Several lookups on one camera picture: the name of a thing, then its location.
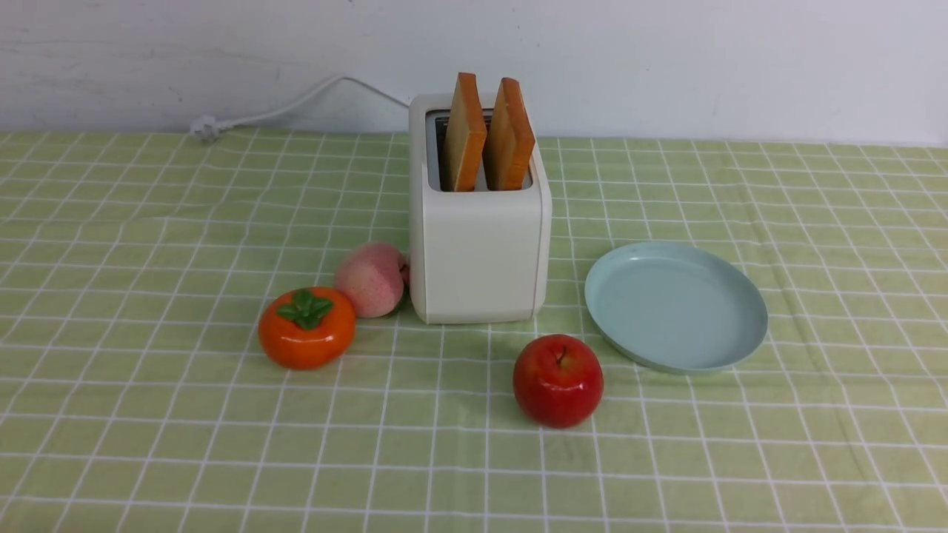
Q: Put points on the green checkered tablecloth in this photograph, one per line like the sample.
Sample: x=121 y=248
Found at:
x=135 y=398

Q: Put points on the red apple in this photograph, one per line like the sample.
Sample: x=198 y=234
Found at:
x=558 y=381

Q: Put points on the white two-slot toaster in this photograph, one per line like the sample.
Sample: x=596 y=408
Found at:
x=475 y=257

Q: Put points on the pink peach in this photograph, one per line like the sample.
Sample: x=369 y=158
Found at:
x=374 y=278

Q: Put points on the orange persimmon with green leaf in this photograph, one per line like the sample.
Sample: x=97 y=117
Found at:
x=307 y=328

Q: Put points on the toast slice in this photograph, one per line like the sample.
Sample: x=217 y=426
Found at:
x=510 y=139
x=466 y=133

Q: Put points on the light blue round plate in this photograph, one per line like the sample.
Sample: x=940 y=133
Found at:
x=675 y=308

